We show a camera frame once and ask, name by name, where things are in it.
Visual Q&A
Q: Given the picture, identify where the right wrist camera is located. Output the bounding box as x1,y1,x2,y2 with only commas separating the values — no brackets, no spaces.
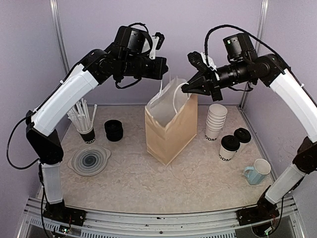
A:
187,51,217,73

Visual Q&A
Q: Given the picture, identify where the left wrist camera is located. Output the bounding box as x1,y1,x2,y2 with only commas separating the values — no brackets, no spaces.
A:
149,32,165,60

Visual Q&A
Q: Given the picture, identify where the left aluminium corner post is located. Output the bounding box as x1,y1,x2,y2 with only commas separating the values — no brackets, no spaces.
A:
50,0,70,74

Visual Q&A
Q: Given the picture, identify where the black cup holding straws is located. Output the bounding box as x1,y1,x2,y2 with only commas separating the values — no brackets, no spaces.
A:
79,127,96,144

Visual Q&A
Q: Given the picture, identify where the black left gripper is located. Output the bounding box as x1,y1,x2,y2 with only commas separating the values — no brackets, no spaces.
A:
121,54,170,80

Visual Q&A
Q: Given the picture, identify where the brown paper takeout bag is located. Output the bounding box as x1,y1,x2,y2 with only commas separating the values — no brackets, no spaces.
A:
145,77,198,166

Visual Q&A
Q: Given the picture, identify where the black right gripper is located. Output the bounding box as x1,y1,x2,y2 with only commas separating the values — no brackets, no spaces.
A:
183,58,253,99

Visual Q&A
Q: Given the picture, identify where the stack of white paper cups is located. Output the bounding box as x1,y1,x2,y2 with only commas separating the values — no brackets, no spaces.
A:
205,104,227,141

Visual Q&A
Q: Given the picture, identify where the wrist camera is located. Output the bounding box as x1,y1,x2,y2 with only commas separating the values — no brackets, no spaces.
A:
149,32,165,60
187,51,217,73

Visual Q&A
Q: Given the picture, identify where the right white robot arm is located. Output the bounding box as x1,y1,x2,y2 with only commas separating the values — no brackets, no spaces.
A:
181,33,317,220

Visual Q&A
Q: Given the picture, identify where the aluminium corner post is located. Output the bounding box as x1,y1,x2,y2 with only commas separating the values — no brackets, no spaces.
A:
50,0,70,74
239,0,269,109

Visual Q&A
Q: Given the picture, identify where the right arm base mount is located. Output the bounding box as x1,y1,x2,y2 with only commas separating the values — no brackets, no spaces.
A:
236,193,280,226

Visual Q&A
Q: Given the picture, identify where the right aluminium corner post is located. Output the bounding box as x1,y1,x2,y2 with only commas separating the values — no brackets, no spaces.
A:
239,0,269,109

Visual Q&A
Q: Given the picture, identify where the aluminium front frame rail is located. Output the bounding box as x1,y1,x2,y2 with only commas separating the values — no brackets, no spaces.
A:
14,195,305,238

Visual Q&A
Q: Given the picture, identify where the light blue mug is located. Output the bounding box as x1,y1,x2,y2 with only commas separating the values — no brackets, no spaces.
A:
243,159,271,185

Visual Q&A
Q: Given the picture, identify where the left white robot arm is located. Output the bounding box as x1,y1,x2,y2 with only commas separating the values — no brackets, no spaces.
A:
26,24,168,221

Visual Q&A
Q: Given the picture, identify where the white paper coffee cup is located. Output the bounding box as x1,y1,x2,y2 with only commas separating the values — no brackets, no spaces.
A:
233,128,251,144
218,146,237,162

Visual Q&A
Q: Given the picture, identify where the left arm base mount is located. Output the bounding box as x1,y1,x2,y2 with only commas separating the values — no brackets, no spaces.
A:
43,200,87,227

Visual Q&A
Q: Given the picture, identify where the stack of black cup lids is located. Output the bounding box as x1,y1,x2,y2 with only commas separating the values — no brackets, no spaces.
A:
104,119,123,142

